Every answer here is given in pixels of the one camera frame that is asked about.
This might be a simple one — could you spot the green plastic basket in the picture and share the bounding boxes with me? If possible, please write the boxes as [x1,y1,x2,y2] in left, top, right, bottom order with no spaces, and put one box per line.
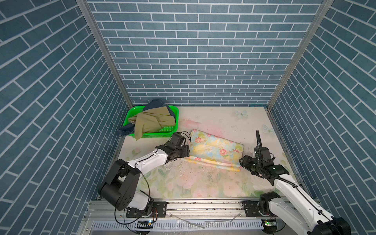
[119,103,179,140]

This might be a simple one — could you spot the floral pastel skirt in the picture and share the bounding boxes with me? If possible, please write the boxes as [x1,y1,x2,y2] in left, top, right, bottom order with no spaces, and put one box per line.
[183,129,244,172]

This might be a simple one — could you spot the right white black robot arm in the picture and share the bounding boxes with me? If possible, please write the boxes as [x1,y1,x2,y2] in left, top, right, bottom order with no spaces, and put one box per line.
[239,155,351,235]

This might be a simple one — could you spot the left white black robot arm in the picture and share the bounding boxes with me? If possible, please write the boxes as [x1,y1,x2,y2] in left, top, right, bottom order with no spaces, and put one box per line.
[98,144,190,215]

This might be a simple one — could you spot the olive khaki skirt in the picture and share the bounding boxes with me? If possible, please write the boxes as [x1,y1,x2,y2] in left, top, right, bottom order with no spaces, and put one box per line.
[124,105,178,140]

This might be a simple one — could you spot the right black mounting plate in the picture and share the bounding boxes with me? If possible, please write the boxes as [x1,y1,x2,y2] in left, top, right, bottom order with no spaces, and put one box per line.
[241,198,274,217]

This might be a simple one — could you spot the black mounting plate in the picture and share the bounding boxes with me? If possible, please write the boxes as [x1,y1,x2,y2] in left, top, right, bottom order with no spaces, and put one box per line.
[125,201,167,218]
[241,198,274,217]

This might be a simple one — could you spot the dark navy skirt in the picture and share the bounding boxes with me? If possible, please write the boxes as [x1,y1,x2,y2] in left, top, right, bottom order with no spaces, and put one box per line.
[117,99,168,136]

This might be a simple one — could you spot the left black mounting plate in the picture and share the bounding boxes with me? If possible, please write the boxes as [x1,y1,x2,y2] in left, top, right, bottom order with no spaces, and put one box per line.
[125,201,167,218]

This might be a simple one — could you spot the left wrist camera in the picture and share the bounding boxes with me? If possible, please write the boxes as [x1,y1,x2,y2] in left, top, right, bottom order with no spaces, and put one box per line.
[170,132,186,146]

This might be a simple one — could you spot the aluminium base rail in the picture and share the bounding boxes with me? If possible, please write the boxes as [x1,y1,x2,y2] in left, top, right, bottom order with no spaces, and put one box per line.
[82,197,294,230]

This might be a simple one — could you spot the white slotted cable duct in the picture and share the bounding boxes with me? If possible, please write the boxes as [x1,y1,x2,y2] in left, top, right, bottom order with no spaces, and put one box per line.
[92,219,264,232]

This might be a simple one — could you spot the left aluminium corner post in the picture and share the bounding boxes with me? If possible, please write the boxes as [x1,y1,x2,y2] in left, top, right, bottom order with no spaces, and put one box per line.
[76,0,134,108]

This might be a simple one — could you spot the aluminium corner post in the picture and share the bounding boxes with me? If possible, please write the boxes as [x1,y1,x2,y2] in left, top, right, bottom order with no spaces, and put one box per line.
[266,0,334,112]
[76,0,134,108]

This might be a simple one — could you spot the right aluminium corner post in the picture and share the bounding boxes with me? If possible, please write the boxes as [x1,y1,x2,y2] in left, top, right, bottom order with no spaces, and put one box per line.
[266,0,334,112]

